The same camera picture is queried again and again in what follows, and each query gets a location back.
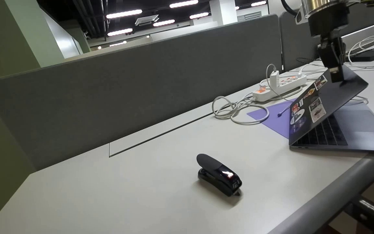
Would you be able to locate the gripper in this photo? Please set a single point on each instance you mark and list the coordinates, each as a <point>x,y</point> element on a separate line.
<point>329,21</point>

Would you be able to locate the dark grey laptop with stickers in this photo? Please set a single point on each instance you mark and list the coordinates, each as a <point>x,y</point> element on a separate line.
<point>333,100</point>

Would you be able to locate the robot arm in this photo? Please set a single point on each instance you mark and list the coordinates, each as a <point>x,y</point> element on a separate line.
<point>316,4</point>

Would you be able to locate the flat black box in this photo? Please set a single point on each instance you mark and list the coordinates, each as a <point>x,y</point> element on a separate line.
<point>367,55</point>

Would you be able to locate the white board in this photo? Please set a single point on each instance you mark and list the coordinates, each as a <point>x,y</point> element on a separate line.
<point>365,34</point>

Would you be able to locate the white power strip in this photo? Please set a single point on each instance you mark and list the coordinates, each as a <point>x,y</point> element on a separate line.
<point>282,85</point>

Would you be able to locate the white charger plug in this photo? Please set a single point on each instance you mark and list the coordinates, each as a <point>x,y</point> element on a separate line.
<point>274,78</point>

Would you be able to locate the purple paper sheet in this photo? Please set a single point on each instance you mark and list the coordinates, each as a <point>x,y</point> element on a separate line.
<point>276,118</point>

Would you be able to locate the white column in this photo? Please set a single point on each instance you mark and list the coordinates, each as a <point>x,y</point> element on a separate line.
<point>223,11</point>

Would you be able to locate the long ceiling light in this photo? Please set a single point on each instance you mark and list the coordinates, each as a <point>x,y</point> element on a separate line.
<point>183,3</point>
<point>120,32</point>
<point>124,13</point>
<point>163,22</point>
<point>199,15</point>

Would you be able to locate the black stapler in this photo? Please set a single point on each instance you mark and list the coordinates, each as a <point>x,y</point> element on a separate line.
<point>219,177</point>

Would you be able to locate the ceiling air conditioner unit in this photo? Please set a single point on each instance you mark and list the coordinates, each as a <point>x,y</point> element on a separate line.
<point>147,20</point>

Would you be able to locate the long grey desk divider panel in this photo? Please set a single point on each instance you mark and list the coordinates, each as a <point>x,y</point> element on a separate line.
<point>135,91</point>

